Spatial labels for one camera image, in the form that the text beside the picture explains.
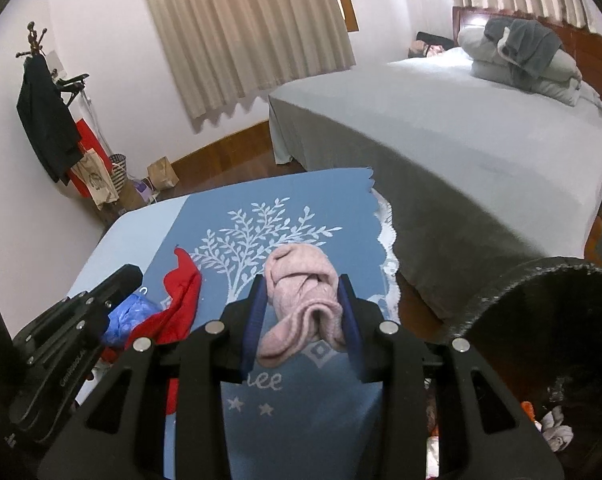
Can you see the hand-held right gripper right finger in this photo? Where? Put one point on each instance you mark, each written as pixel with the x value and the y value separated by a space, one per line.
pixel 348 320

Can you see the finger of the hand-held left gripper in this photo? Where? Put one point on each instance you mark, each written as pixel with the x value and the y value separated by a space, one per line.
pixel 123 280

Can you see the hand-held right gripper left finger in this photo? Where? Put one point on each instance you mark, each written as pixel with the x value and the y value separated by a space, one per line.
pixel 253 330

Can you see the blue plastic bag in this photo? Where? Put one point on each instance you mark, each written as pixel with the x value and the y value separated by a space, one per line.
pixel 131 315

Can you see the red cloth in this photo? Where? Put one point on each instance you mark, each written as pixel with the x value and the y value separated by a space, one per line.
pixel 181 300

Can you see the pink sock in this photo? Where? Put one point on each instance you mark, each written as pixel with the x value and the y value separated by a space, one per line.
pixel 301 280

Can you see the orange spiky mat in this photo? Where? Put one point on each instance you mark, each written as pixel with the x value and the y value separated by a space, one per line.
pixel 529 412

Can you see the black lined trash bin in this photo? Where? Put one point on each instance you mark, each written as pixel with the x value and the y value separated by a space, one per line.
pixel 556 310

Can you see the grey sock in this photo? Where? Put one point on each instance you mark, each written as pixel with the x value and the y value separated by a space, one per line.
pixel 556 430

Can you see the cardboard box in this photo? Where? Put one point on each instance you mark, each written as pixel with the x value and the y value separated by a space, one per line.
pixel 131 197

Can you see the purple white appliance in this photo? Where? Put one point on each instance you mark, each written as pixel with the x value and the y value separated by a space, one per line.
pixel 143 192

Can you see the white lace table cover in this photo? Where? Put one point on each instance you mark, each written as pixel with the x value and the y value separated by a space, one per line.
pixel 387 230

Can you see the blue tree print tablecloth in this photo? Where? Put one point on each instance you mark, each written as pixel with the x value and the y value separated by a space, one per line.
pixel 301 420

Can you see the beige tote bag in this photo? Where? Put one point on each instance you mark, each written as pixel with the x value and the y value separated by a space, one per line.
pixel 93 180

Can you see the striped basket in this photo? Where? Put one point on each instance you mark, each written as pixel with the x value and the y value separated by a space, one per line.
pixel 118 170

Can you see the brown paper bag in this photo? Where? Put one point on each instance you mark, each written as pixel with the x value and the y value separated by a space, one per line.
pixel 162 175

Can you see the red bag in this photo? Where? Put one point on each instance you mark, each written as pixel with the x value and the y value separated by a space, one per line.
pixel 88 132

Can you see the black coat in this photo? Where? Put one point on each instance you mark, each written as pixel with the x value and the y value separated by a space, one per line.
pixel 46 120

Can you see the bed with grey sheet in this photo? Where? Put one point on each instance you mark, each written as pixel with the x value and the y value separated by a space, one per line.
pixel 456 160

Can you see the black clothes hanger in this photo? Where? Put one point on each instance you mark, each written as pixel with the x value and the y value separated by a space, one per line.
pixel 73 80

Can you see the wooden coat rack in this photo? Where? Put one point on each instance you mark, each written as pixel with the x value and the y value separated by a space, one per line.
pixel 31 35

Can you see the wide beige curtain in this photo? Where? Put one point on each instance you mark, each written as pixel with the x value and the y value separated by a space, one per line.
pixel 241 30

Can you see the pink cloth bundle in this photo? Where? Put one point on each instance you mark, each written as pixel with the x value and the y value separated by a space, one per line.
pixel 426 51

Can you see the black bag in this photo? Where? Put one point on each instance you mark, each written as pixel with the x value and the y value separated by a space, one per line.
pixel 433 39

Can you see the grey pillows and blanket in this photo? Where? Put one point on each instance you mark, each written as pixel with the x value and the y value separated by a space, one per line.
pixel 481 55

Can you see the dark grey towel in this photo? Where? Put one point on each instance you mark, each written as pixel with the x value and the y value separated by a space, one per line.
pixel 531 45

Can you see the grey pillow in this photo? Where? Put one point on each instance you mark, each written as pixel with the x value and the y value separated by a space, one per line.
pixel 593 97

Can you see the wooden headboard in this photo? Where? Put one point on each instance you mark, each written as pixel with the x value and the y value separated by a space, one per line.
pixel 586 45

